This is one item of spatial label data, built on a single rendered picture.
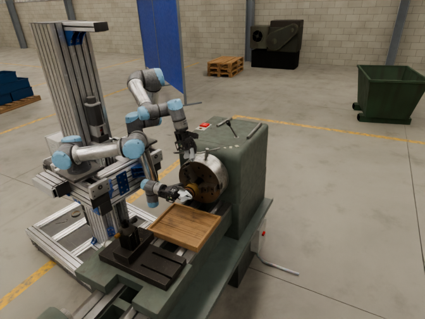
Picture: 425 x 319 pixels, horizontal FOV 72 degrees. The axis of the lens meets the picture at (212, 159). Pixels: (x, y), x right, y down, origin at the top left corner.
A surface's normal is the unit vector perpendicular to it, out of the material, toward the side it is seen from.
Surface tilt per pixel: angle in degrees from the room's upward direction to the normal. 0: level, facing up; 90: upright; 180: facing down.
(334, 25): 90
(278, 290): 0
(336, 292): 0
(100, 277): 0
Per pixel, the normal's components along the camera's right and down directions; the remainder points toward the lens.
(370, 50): -0.47, 0.43
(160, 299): -0.04, -0.88
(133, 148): 0.18, 0.45
